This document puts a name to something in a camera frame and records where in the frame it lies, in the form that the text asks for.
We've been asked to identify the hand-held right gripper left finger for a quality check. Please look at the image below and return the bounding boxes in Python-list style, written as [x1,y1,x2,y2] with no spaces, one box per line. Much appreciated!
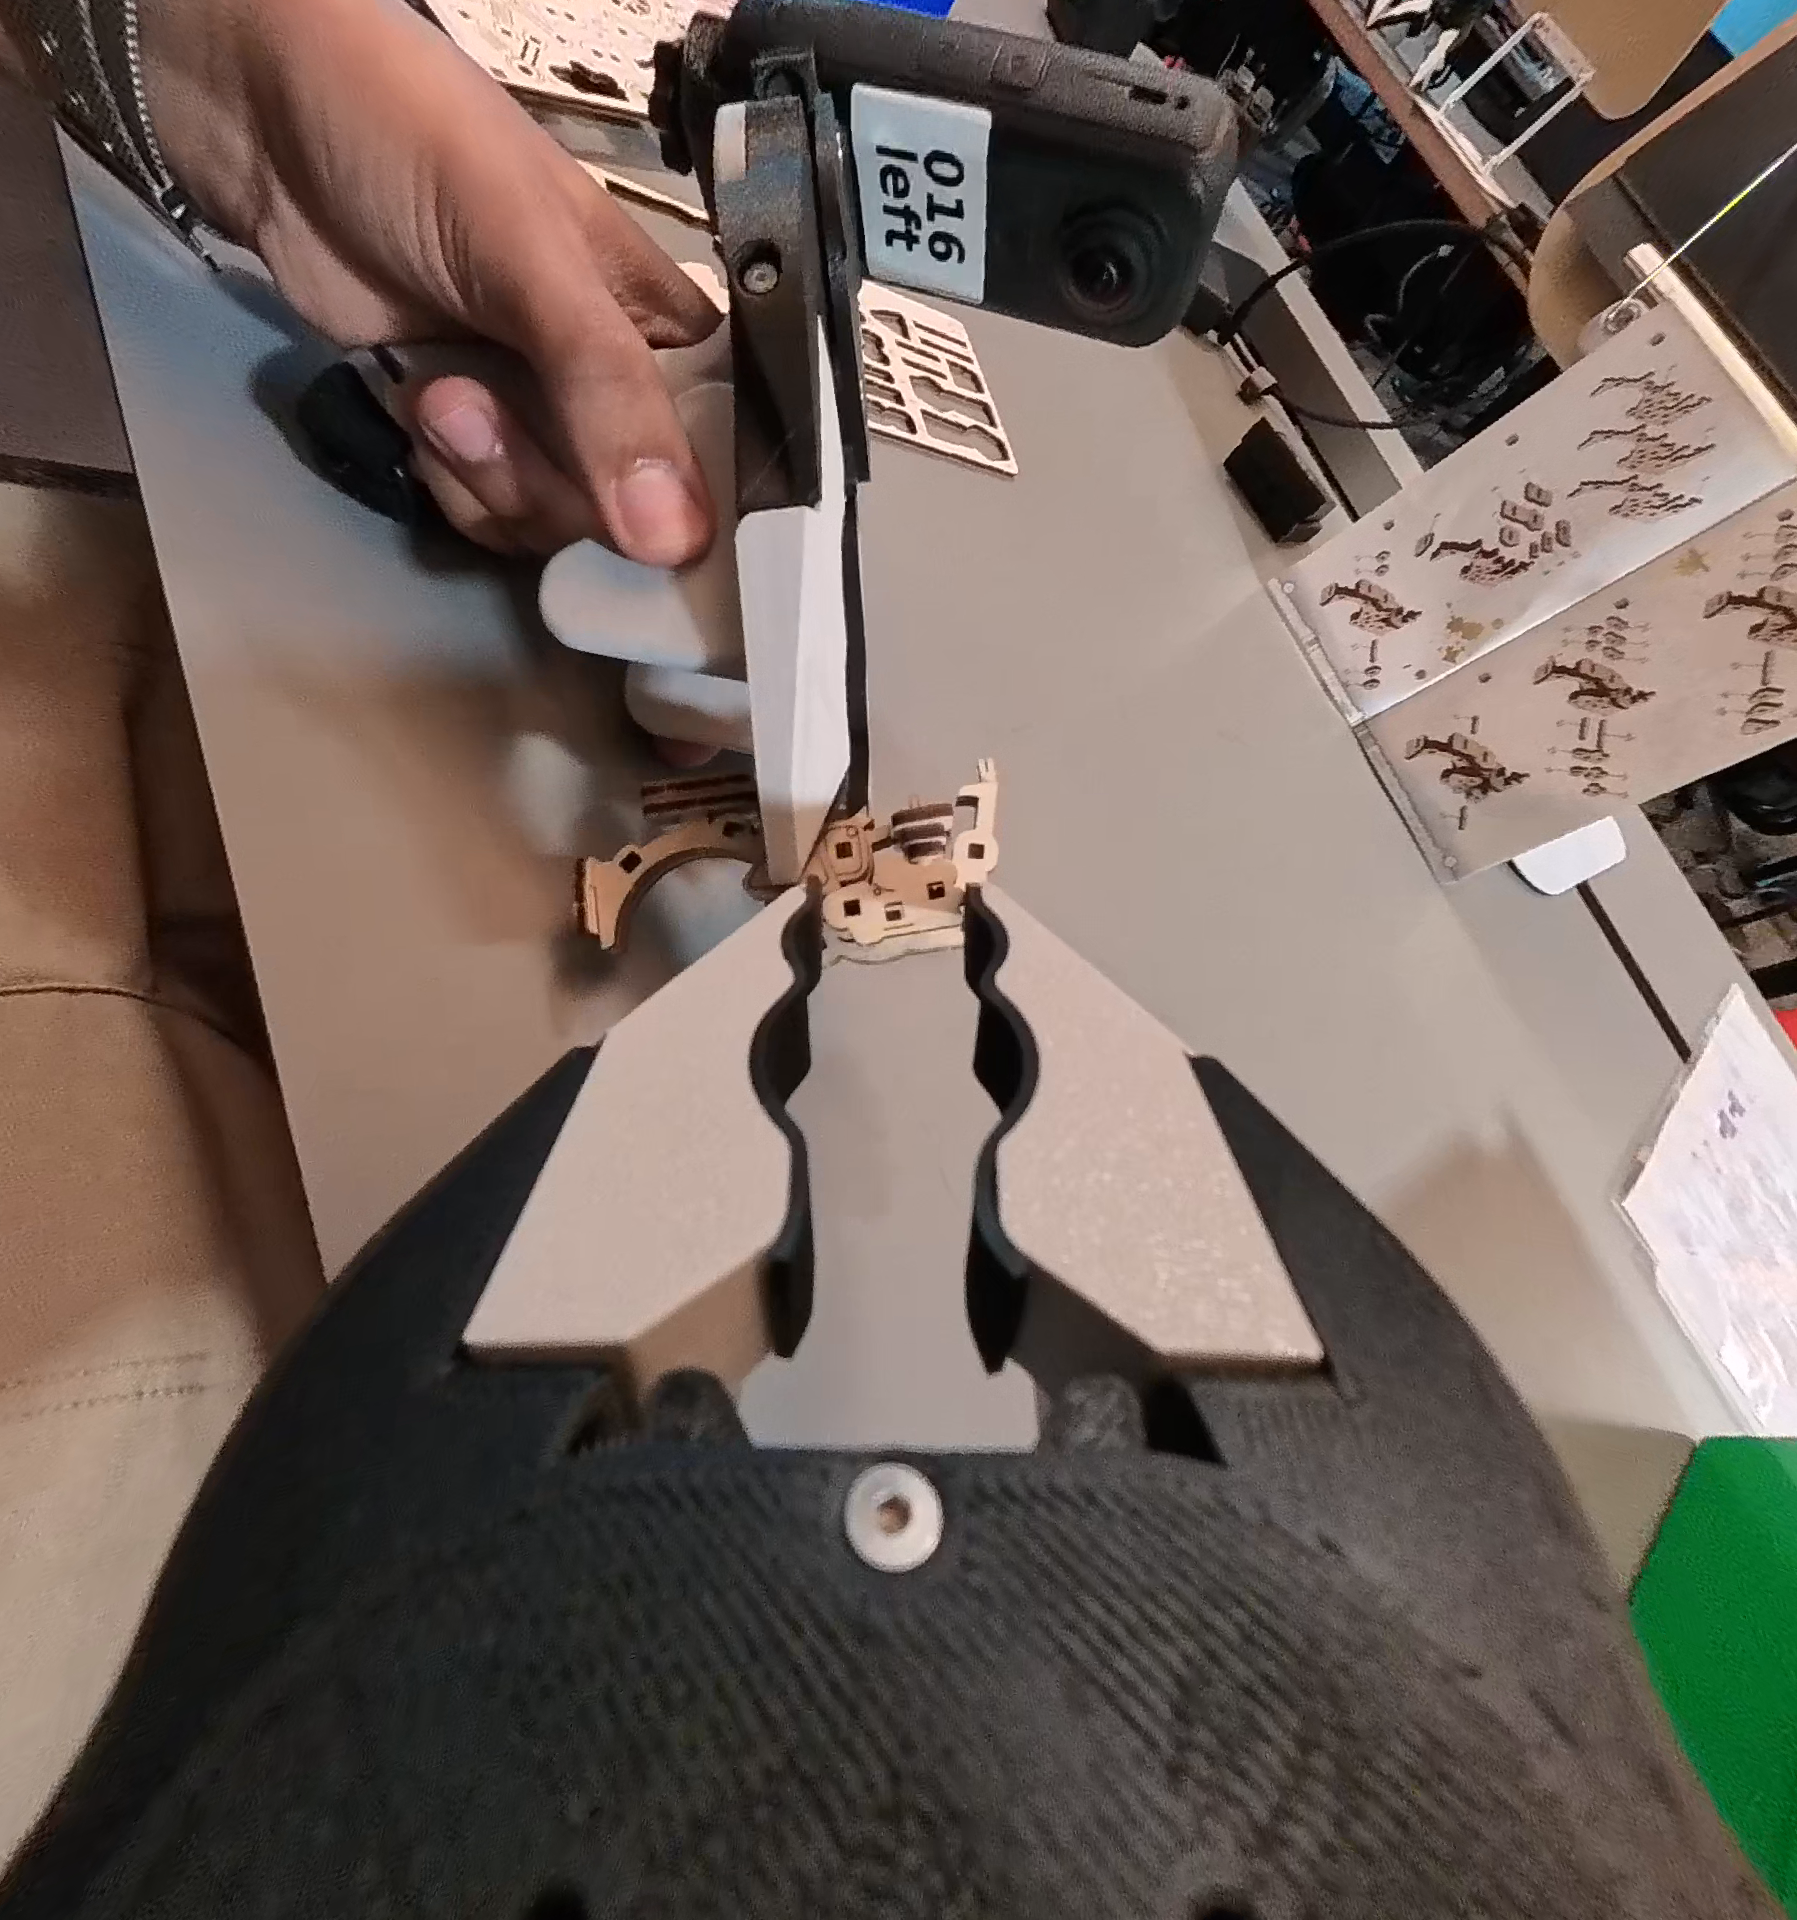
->
[461,886,822,1376]

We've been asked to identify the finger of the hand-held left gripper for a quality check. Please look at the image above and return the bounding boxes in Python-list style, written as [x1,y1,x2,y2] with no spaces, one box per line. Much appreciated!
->
[735,495,870,886]
[825,355,881,498]

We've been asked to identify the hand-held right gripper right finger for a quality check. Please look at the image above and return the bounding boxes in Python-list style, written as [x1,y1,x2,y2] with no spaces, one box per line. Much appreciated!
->
[964,881,1329,1376]

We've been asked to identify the layered wooden puzzle model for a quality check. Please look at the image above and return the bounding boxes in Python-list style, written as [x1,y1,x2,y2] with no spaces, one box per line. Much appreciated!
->
[576,755,1010,963]

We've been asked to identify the small wooden puzzle piece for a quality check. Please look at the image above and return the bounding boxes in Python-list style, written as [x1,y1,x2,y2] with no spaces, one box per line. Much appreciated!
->
[825,880,972,952]

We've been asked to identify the grey desk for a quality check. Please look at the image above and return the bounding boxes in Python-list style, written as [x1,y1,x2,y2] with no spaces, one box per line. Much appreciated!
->
[53,60,1761,1450]

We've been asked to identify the person's left hand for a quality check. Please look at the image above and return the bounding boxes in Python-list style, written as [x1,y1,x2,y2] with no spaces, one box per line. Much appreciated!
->
[135,0,728,570]

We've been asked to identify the punched-out wooden puzzle sheet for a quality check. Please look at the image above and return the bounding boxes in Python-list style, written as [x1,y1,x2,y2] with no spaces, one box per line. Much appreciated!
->
[855,288,1021,487]

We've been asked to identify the black power adapter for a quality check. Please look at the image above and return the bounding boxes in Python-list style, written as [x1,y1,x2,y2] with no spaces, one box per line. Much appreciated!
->
[1222,417,1341,548]

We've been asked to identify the white stand base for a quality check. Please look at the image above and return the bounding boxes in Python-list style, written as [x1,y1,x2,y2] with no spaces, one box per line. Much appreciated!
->
[1509,818,1629,897]

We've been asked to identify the person's trousers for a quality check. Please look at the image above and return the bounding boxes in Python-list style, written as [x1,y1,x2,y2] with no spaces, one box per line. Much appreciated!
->
[0,450,333,1920]

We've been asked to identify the laminated paper sheet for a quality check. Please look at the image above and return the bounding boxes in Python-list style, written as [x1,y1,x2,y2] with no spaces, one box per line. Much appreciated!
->
[1616,980,1797,1441]

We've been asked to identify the acrylic instruction sheet stand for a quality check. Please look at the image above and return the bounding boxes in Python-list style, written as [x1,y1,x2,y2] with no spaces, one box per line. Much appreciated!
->
[1268,291,1797,881]

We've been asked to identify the black wood-edged panel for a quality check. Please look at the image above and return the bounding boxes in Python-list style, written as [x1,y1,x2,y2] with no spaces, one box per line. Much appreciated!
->
[1523,0,1797,504]

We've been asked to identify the green plastic bin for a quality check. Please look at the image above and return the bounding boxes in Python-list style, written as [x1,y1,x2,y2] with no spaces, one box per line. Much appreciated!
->
[1629,1434,1797,1920]

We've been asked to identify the black cable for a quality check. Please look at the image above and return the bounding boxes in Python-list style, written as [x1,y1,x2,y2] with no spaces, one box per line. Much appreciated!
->
[1225,247,1446,442]

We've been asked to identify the silver mesh bracelet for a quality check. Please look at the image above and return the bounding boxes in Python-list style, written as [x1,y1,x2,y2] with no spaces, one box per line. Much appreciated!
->
[2,0,225,272]

